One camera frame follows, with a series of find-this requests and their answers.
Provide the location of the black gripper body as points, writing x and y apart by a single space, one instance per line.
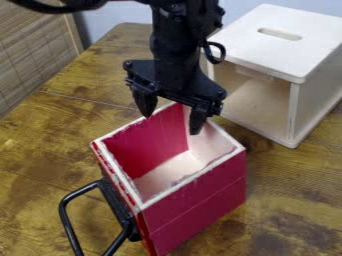
174 80

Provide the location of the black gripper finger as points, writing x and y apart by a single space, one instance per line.
198 118
146 102

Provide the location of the red wooden drawer box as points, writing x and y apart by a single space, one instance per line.
179 180

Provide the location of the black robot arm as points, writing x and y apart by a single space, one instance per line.
182 24

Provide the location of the light wooden cabinet frame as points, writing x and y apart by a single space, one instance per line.
282 71

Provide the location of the black metal drawer handle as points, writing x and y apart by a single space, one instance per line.
94 213

